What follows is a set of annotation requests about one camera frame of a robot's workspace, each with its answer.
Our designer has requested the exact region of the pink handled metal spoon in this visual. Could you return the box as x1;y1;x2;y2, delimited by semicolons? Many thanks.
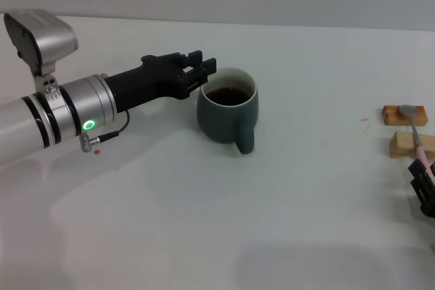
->
398;105;435;179

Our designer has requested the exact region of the black cable with metal plug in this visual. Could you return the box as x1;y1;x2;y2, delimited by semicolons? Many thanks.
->
80;109;131;153

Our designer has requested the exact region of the light plain wooden block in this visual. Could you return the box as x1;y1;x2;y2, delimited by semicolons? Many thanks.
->
389;130;435;164

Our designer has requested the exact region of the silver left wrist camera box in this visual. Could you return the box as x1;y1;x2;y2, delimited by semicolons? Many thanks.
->
3;9;80;96

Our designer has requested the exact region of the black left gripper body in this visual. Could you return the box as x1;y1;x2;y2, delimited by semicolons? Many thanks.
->
103;51;191;114

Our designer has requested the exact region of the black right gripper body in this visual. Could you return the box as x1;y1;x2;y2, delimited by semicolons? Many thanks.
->
419;198;435;218

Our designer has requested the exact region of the coffee stained wooden block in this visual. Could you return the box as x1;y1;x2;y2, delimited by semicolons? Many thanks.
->
381;105;429;127

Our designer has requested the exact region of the grey ceramic coffee cup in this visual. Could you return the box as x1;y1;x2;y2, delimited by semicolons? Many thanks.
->
196;67;259;155

